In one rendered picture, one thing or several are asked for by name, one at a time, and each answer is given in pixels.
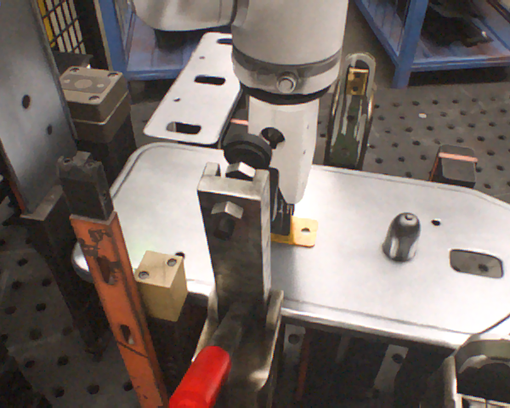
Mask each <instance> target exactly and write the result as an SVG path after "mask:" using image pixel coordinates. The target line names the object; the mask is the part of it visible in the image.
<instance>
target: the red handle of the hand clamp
mask: <svg viewBox="0 0 510 408"><path fill-rule="evenodd" d="M253 312H256V307H255V304H253V303H245V302H240V301H235V300H233V301H232V305H231V306H230V308H229V311H228V313H227V314H226V315H225V316H224V318H223V319H222V321H221V323H220V325H219V327H218V329H217V330H216V332H215V333H214V335H213V337H211V340H210V342H209V343H208V345H207V346H206V347H205V348H203V349H202V350H201V351H200V352H199V354H198V355H197V357H195V359H194V361H193V363H192V364H191V366H190V368H189V370H188V371H187V372H186V375H185V376H184V378H183V380H182V382H180V383H179V385H178V386H177V388H176V389H175V391H174V394H173V396H172V397H171V399H170V400H169V404H168V408H213V407H214V405H215V403H216V400H217V398H218V396H219V394H220V391H221V389H222V387H223V385H224V383H225V382H226V379H227V377H228V375H229V374H230V370H231V366H232V362H231V360H232V358H233V356H234V353H235V351H236V348H237V346H238V344H239V343H240V342H241V339H242V337H243V335H244V333H245V331H246V328H247V326H248V324H249V321H250V319H251V318H252V315H253Z"/></svg>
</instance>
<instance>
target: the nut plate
mask: <svg viewBox="0 0 510 408"><path fill-rule="evenodd" d="M318 226H319V223H318V221H317V220H315V219H312V218H301V217H296V216H292V217H291V228H290V234H289V235H278V234H274V233H270V241H275V242H279V243H286V244H291V245H296V246H301V247H313V246H314V245H315V240H316V235H317V230H318ZM302 230H309V231H310V234H308V235H304V234H302V233H301V231H302Z"/></svg>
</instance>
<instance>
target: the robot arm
mask: <svg viewBox="0 0 510 408"><path fill-rule="evenodd" d="M127 3H128V5H129V6H131V7H130V8H131V9H132V10H133V11H134V13H135V14H136V15H137V16H138V18H139V19H140V20H141V21H142V22H144V23H145V24H146V25H148V26H151V27H153V28H156V29H157V30H160V31H187V30H196V29H202V28H208V27H214V26H227V25H231V35H232V53H231V54H230V56H231V62H232V65H233V72H234V74H235V76H236V77H237V79H238V82H239V85H241V88H242V89H243V90H244V91H245V92H246V93H247V94H249V95H250V102H249V117H248V133H251V134H255V135H257V136H259V137H260V138H262V139H264V140H265V141H266V143H267V144H269V145H270V147H271V149H272V152H273V155H272V160H271V163H270V165H269V167H267V168H266V169H265V171H269V187H270V233H274V234H278V235H289V234H290V228H291V217H292V216H293V215H295V212H296V205H297V204H298V203H299V202H300V201H301V200H302V199H303V195H304V191H305V188H306V184H307V180H309V173H310V168H311V165H312V161H313V157H314V152H315V141H316V127H317V116H318V106H319V98H320V97H321V96H322V95H324V94H325V93H327V92H328V90H329V89H330V87H331V85H332V83H333V81H334V80H335V79H336V77H337V74H338V73H339V69H340V62H341V55H342V48H343V36H344V29H345V22H346V16H347V9H348V3H349V0H127Z"/></svg>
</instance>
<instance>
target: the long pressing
mask: <svg viewBox="0 0 510 408"><path fill-rule="evenodd" d="M207 162H217V163H219V164H220V172H221V177H225V175H224V173H225V169H226V167H227V165H229V163H227V162H226V160H225V159H224V151H223V150H216V149H209V148H204V147H197V146H191V145H185V144H175V143H166V142H159V143H152V144H148V145H145V146H143V147H140V148H138V149H137V150H136V151H135V152H134V153H133V154H132V155H131V156H130V158H129V159H128V161H126V163H125V164H124V166H123V169H122V170H121V171H120V173H119V175H118V176H117V178H116V180H115V183H114V184H113V185H112V186H111V187H110V189H109V191H110V198H111V200H112V201H113V204H114V207H115V209H114V212H117V214H118V218H119V220H120V224H121V228H122V233H123V237H124V241H125V244H126V248H127V250H128V254H129V257H130V260H131V264H132V266H133V273H134V274H135V272H136V270H137V268H138V266H139V263H140V261H141V259H142V258H143V257H144V255H145V252H146V250H150V251H155V252H160V253H164V254H168V255H174V256H176V255H177V254H178V253H182V254H184V258H183V262H184V272H185V274H186V279H187V285H188V291H189V294H190V298H189V301H188V303H190V304H194V305H200V306H204V307H207V304H208V299H209V295H210V291H211V288H212V285H213V284H214V281H215V278H214V274H213V270H212V265H211V260H210V257H209V252H208V247H207V239H206V234H205V230H204V225H203V220H202V215H201V212H200V207H199V202H198V198H197V193H196V188H197V185H198V183H199V180H200V178H201V176H202V174H203V172H204V168H205V166H206V164H207ZM400 213H412V214H414V215H416V216H417V218H418V219H419V221H420V224H421V234H420V238H419V242H418V243H417V246H416V250H415V255H414V257H413V258H412V259H411V260H408V261H404V262H400V261H395V260H392V259H391V258H388V257H387V256H386V255H385V252H384V250H383V243H384V241H385V237H386V234H387V231H388V227H389V224H390V222H391V220H392V219H394V218H395V217H396V216H397V215H399V214H400ZM293 216H296V217H301V218H312V219H315V220H317V221H318V223H319V226H318V230H317V235H316V240H315V244H314V246H313V247H306V246H296V245H291V244H286V243H279V242H275V241H271V242H270V267H271V294H272V291H273V289H276V290H282V291H283V292H284V293H283V304H282V308H280V322H284V324H288V325H293V326H301V327H306V328H311V329H315V330H319V331H323V332H332V333H336V334H342V335H346V336H351V337H359V338H364V339H368V340H372V341H377V342H381V343H386V344H390V345H394V346H400V347H404V348H408V349H417V350H421V351H425V352H429V353H435V354H442V355H447V356H451V355H452V354H453V353H454V352H455V351H456V349H457V348H458V347H459V346H460V345H461V344H462V343H463V341H465V340H466V339H467V338H468V337H470V336H472V335H473V334H476V333H479V332H482V333H485V332H491V333H501V334H506V335H509V336H510V205H509V204H507V203H505V202H503V201H499V200H497V199H495V198H493V197H490V196H488V195H486V194H484V193H482V192H480V191H477V190H472V189H469V188H466V187H461V186H455V185H448V184H437V183H431V181H426V180H419V179H413V178H401V177H396V176H389V175H383V174H377V173H367V172H360V171H354V170H348V169H347V168H341V167H330V166H324V165H318V164H312V165H311V168H310V173H309V180H307V184H306V188H305V191H304V195H303V199H302V200H301V201H300V202H299V203H298V204H297V205H296V212H295V215H293ZM433 220H437V221H439V226H434V224H432V221H433ZM453 251H461V252H470V253H477V254H482V255H487V256H491V257H492V258H495V259H497V260H498V261H499V262H500V264H501V278H498V279H495V278H489V277H483V276H479V275H469V274H464V273H460V272H456V271H455V270H454V269H453V268H452V267H451V260H450V253H451V252H453Z"/></svg>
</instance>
